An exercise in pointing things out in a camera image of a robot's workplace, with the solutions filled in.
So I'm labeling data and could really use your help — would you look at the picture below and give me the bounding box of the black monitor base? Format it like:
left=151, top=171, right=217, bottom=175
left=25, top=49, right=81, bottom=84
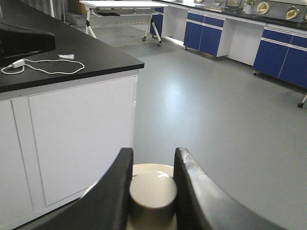
left=0, top=20, right=56, bottom=61

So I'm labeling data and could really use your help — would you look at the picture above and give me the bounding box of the white folding table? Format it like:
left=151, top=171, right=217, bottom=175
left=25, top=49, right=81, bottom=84
left=79, top=0, right=168, bottom=46

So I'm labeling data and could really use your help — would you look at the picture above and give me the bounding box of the blue lab cabinet row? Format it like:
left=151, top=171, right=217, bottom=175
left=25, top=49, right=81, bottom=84
left=158, top=2, right=307, bottom=87

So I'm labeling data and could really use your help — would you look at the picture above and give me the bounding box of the glass jar with beige lid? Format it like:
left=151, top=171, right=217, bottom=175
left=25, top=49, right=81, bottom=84
left=126, top=163, right=177, bottom=230

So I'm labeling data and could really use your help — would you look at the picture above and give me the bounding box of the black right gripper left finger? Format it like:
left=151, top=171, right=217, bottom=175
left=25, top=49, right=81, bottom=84
left=35, top=148, right=133, bottom=230

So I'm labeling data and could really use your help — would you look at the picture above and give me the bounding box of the white charger with cable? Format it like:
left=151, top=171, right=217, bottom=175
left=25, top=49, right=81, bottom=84
left=0, top=58, right=85, bottom=75

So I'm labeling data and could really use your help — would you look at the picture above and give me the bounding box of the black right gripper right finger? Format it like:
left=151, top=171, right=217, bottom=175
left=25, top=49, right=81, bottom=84
left=173, top=147, right=283, bottom=230

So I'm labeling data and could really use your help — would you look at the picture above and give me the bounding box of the green potted plant white pot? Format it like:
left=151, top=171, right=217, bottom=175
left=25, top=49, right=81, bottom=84
left=244, top=0, right=255, bottom=14

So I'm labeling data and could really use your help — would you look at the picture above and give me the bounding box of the clear plastic wrapper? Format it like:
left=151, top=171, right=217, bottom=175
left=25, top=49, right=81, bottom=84
left=58, top=54, right=75, bottom=59

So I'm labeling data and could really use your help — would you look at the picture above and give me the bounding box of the white counter base cabinet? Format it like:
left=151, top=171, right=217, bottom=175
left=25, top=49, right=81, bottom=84
left=0, top=70, right=139, bottom=230

